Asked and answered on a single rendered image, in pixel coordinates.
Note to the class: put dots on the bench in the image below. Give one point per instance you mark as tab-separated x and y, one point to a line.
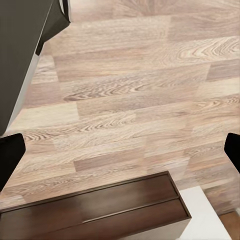
143	208

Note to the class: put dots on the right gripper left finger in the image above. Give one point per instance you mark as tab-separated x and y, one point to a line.
12	149

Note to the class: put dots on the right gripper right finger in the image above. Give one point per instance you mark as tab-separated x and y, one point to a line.
232	149

